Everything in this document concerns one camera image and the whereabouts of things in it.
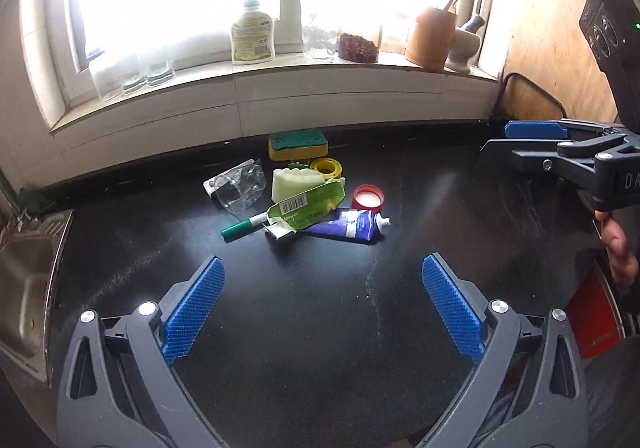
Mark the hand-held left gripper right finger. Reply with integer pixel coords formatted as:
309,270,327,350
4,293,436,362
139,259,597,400
417,252,590,448

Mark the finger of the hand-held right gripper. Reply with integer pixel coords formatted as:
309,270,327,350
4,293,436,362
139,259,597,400
504,118,631,141
479,135,632,189

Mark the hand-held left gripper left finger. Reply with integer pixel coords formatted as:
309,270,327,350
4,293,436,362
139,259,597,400
56,255,228,448

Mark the green marker pen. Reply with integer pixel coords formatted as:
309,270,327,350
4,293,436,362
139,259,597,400
221,210,273,239

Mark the clear plastic packaging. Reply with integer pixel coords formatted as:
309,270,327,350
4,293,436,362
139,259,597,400
203,159,267,215

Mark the blue squeeze tube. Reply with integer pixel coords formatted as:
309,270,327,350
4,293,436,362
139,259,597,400
300,208,391,245

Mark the red jar lid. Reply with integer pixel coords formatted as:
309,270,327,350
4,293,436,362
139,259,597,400
351,184,387,211

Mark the red bin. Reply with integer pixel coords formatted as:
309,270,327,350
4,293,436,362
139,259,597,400
567,262,628,360

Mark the green carton piece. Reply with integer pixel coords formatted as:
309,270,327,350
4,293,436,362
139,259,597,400
264,178,347,239

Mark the white foam piece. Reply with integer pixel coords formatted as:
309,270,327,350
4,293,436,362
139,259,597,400
271,167,326,203

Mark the yellow tape roll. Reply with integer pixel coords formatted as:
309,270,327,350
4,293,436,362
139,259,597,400
309,157,346,179

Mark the person's right hand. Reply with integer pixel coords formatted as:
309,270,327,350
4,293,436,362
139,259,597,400
594,210,640,289

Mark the wooden board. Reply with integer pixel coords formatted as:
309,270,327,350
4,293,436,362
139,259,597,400
502,0,621,125

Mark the white mortar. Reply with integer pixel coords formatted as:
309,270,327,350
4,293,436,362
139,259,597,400
445,25,483,74

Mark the steel sink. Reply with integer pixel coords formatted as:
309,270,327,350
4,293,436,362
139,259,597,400
0,208,76,386

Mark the person's dark clothing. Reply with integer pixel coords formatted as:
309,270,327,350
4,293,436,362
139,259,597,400
585,342,640,448

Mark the glass jar with brown contents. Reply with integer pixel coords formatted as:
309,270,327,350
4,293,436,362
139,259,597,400
336,22,382,63

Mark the dark green object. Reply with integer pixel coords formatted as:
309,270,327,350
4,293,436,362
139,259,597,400
20,188,45,213

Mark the yellow and green sponge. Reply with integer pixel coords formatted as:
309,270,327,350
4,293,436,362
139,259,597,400
267,129,330,161

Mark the empty clear glass jar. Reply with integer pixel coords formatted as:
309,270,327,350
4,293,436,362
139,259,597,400
300,0,338,61

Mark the white windowsill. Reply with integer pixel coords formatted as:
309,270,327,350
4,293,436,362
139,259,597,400
50,52,501,133

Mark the clear drinking glass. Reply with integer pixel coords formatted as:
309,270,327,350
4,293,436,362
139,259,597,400
145,48,176,86
90,55,126,102
120,52,151,94

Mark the white dish soap bottle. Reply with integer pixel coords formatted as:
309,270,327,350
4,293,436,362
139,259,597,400
231,0,277,66

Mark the black cable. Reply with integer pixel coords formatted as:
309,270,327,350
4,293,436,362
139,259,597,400
492,72,566,121

